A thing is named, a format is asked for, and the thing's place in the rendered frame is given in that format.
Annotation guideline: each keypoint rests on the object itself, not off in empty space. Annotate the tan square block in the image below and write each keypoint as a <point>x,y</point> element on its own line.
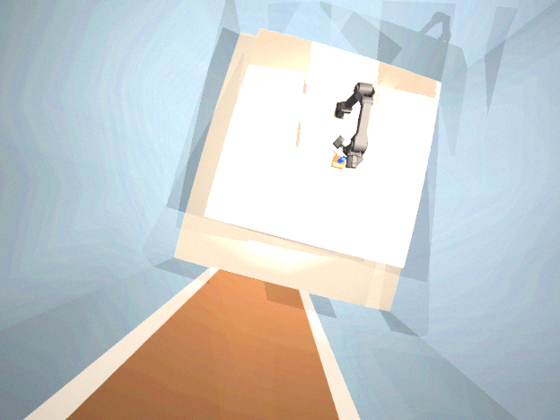
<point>335,164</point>

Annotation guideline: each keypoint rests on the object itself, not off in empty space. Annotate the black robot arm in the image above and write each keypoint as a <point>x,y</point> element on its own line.
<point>363,92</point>

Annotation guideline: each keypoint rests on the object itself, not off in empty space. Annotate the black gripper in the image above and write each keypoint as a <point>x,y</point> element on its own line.
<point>338,143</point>

